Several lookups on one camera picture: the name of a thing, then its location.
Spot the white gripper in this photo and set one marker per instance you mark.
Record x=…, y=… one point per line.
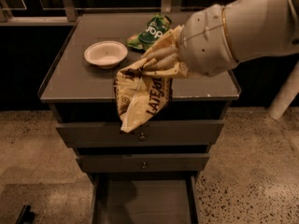
x=204, y=39

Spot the brown chip bag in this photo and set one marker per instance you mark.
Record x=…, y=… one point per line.
x=141, y=94

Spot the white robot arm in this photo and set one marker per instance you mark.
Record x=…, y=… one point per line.
x=252, y=40

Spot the green chip bag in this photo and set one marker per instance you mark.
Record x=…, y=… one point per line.
x=157, y=26

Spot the grey top drawer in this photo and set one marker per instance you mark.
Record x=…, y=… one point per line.
x=151, y=134

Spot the grey drawer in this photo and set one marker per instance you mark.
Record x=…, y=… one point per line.
x=142, y=163
x=145, y=198
x=151, y=134

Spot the grey middle drawer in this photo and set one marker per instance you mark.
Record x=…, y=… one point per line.
x=142, y=163

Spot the grey drawer cabinet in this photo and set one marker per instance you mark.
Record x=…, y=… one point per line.
x=79, y=92

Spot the grey bottom drawer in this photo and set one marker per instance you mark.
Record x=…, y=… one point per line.
x=145, y=198

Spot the white paper bowl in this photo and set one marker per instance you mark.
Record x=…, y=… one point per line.
x=106, y=54

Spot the white table leg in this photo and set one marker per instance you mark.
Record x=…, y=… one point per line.
x=286, y=94

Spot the black object on floor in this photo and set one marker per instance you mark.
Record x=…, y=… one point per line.
x=26, y=215

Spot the metal railing frame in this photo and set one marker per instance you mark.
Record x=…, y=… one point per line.
x=56, y=12

